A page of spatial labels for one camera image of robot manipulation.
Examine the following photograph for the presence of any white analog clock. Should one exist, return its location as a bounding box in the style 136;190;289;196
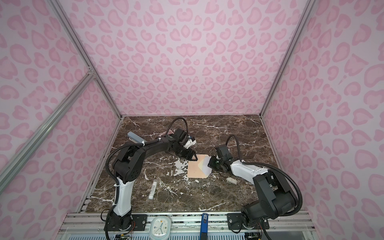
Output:
149;216;172;240

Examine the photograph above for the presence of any grey blue stapler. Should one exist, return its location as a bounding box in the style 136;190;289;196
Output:
127;132;147;145

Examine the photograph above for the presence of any pink calculator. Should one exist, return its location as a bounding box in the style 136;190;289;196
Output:
159;130;174;137

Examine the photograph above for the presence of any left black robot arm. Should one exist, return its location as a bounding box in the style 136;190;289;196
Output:
104;117;198;235

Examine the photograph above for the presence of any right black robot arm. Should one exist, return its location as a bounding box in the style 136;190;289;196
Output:
208;135;303;234

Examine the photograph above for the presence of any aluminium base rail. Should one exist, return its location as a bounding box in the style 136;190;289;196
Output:
56;211;319;240

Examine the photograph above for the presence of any green bordered floral letter card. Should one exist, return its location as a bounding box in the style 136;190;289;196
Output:
198;157;212;176

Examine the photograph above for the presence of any peach paper envelope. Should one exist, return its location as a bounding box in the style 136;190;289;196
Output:
187;155;211;179

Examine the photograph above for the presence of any small beige eraser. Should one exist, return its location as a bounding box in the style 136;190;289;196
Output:
226;177;238;185

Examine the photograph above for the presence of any white glue stick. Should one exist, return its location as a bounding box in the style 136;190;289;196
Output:
148;180;158;200

